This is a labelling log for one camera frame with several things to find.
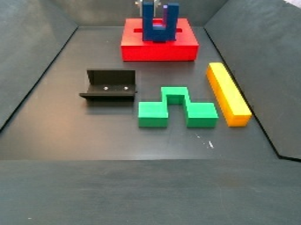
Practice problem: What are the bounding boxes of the green stepped block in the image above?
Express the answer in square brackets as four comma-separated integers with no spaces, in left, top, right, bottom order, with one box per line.
[138,86,218,128]

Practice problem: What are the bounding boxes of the blue U-shaped block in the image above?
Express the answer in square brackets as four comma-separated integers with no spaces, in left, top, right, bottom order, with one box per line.
[142,2,179,42]

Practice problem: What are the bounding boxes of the red slotted board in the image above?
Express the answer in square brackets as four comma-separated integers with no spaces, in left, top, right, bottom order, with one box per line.
[120,18,199,62]

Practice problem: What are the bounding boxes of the purple U-shaped block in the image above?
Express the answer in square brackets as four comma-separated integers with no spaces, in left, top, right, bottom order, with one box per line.
[151,4,169,30]

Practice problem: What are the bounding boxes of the yellow long bar block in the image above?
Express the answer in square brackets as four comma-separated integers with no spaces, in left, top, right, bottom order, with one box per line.
[206,62,252,127]

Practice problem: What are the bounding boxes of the black angle bracket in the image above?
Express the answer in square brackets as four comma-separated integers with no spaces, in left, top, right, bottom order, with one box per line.
[79,69,136,99]

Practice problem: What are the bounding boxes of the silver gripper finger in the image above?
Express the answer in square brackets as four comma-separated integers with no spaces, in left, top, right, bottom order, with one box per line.
[135,0,143,17]
[154,0,161,9]

